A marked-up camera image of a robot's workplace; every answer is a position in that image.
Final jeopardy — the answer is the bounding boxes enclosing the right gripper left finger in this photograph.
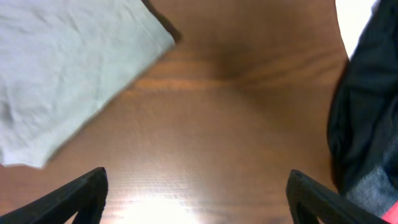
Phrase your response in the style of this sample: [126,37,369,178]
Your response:
[1,167,108,224]

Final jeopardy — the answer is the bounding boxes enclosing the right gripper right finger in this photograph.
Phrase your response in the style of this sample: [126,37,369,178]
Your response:
[286,170,387,224]

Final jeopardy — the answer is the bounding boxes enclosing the khaki green shorts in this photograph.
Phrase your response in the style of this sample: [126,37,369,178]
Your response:
[1,0,175,168]

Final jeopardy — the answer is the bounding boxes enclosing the black garment with red tag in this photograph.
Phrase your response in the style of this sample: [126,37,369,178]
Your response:
[327,0,397,223]

